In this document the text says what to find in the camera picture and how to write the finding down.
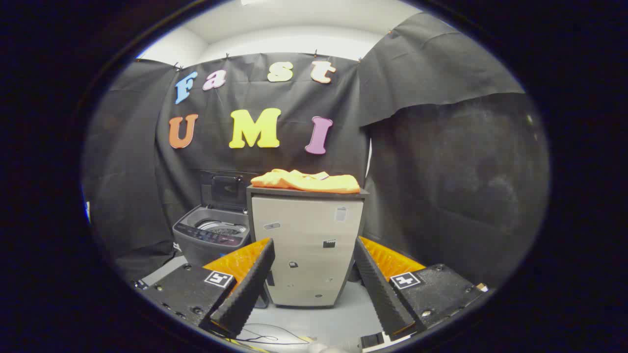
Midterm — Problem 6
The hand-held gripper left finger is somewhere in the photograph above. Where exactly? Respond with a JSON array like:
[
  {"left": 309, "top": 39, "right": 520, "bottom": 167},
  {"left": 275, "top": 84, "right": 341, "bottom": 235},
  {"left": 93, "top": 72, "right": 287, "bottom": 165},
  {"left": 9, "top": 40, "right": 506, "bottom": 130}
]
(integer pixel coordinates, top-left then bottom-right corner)
[{"left": 140, "top": 238, "right": 276, "bottom": 339}]

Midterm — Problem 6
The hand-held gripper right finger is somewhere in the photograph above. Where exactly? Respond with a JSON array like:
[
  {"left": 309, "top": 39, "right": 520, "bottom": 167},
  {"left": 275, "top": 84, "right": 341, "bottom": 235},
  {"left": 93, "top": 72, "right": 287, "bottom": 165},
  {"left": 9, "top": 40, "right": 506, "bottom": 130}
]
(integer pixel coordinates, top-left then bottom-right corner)
[{"left": 353, "top": 236, "right": 489, "bottom": 342}]

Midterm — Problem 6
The grey washing machine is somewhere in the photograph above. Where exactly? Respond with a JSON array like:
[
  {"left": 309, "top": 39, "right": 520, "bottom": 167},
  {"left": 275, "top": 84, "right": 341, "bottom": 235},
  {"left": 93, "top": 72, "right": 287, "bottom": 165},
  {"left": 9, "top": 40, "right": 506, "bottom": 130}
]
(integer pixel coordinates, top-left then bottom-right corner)
[{"left": 172, "top": 206, "right": 253, "bottom": 269}]

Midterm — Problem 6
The orange polo shirt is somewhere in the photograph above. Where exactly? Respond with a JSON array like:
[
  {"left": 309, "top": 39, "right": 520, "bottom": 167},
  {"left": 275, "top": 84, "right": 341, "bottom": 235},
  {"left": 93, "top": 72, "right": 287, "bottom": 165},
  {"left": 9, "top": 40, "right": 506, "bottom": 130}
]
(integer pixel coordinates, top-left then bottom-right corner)
[{"left": 250, "top": 169, "right": 362, "bottom": 194}]

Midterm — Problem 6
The grey cabinet with dark top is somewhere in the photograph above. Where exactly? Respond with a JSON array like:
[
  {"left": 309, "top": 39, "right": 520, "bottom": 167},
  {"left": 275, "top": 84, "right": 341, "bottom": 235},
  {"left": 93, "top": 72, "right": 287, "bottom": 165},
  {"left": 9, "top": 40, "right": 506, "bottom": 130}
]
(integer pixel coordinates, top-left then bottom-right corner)
[{"left": 246, "top": 185, "right": 370, "bottom": 309}]

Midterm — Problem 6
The black backdrop cloth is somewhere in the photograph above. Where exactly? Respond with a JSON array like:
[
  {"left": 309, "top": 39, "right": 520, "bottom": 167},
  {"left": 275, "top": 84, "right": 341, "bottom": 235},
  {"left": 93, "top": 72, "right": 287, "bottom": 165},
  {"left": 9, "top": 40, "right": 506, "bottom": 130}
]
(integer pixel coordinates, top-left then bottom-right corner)
[{"left": 82, "top": 12, "right": 550, "bottom": 291}]

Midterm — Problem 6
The thin black cable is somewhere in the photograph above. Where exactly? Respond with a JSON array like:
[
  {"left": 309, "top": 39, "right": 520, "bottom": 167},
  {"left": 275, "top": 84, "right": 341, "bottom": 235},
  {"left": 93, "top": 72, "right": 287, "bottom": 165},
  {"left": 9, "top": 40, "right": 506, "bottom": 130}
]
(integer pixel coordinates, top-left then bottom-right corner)
[{"left": 235, "top": 323, "right": 314, "bottom": 345}]

